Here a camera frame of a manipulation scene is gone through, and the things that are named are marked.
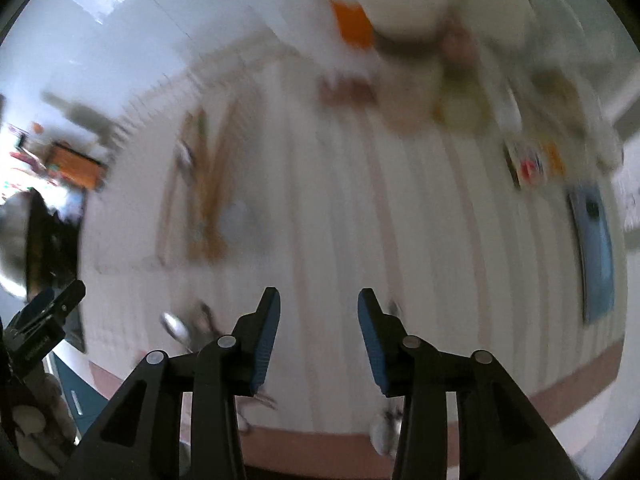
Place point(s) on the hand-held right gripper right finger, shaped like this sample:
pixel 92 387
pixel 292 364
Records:
pixel 372 340

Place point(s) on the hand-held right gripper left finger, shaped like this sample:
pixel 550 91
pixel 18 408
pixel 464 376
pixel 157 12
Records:
pixel 265 340

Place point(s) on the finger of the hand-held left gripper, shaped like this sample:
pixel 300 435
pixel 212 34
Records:
pixel 50 305

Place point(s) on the metal spoon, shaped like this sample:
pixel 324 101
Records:
pixel 183 154
pixel 174 326

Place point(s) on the row of wooden chopsticks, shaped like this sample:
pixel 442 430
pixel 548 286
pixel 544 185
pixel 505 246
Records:
pixel 210 195

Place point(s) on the clear plastic container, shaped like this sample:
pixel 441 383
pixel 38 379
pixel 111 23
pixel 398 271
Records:
pixel 257 170

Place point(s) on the blue kitchen cabinet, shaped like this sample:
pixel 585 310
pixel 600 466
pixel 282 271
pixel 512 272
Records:
pixel 80 395

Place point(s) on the striped tablecloth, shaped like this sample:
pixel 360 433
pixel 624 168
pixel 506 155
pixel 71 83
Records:
pixel 350 210

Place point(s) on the small card box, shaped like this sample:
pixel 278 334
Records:
pixel 532 165

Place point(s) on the blue smartphone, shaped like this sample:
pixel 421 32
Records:
pixel 595 255

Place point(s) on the reddish brown packet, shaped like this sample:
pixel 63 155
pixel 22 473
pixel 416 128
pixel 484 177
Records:
pixel 347 92

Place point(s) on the clear plastic bag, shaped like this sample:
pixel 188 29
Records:
pixel 565 90

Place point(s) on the orange block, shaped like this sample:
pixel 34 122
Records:
pixel 352 25

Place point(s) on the jar with white lid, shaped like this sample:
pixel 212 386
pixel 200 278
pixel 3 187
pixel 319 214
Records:
pixel 405 10

